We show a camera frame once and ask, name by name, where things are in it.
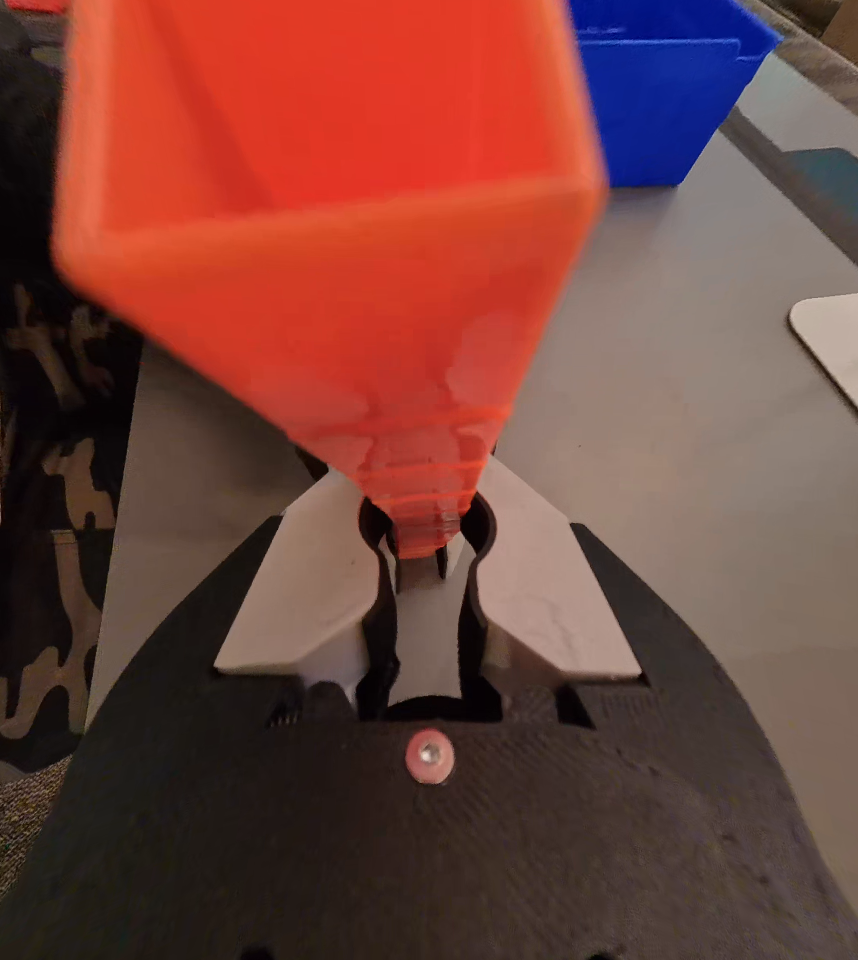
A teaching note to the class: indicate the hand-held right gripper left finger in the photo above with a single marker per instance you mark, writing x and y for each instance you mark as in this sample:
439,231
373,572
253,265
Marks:
294,600

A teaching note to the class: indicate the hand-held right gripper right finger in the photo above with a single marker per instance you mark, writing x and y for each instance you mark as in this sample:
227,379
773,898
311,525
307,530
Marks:
549,600

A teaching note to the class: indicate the blue plastic bin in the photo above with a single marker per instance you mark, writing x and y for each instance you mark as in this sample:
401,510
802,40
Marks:
654,90

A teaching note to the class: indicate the person's camouflage pants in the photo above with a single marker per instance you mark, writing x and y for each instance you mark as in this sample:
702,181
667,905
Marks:
32,570

